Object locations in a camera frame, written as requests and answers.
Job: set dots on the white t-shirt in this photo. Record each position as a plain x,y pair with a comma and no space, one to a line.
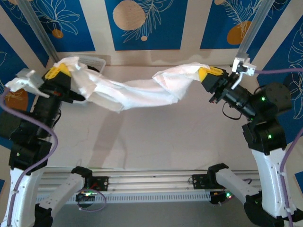
142,92

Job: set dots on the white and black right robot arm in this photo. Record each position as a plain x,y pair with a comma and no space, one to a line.
267,179

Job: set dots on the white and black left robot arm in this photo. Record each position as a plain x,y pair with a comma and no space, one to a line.
23,189

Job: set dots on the white plastic basket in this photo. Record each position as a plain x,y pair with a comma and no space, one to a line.
94,60

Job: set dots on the black controller box green light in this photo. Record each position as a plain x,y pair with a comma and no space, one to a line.
216,197
86,196

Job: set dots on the aluminium frame post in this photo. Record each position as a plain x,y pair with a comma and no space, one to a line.
255,26
39,30

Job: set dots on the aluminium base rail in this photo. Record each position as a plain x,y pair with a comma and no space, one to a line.
151,182

